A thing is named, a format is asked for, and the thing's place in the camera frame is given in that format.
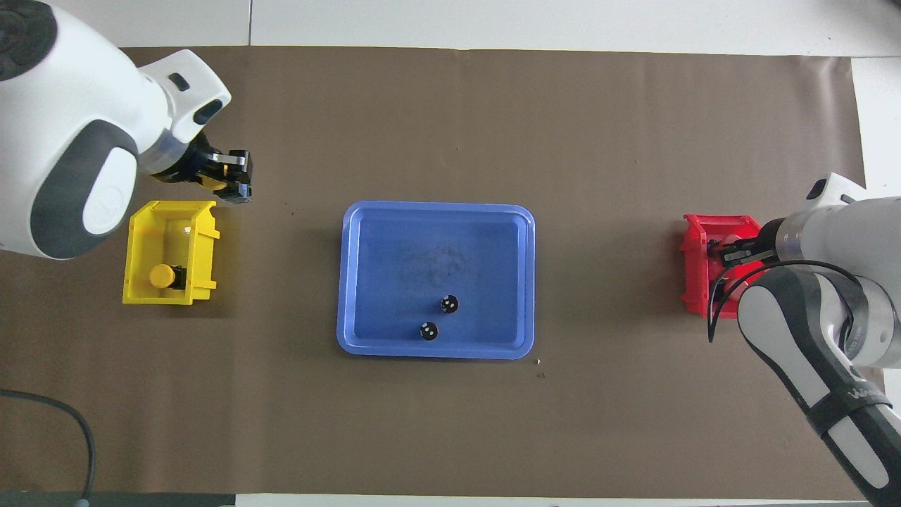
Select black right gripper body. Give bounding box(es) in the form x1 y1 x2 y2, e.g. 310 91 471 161
757 218 783 265

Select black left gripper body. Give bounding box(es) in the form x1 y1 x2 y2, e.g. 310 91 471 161
156 134 215 186

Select red plastic bin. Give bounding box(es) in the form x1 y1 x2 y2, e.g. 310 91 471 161
679 214 768 319

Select yellow plastic bin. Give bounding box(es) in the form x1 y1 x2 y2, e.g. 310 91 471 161
122 201 220 306

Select brown paper table mat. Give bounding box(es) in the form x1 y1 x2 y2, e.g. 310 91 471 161
0 46 868 497

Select blue plastic tray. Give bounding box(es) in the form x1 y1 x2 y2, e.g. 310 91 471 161
336 201 536 361

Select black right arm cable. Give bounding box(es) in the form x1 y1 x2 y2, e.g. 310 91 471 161
707 259 867 344

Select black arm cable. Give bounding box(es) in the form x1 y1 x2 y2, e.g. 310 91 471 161
707 259 867 344
0 389 96 502

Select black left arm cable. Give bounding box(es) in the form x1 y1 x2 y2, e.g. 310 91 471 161
0 389 96 502

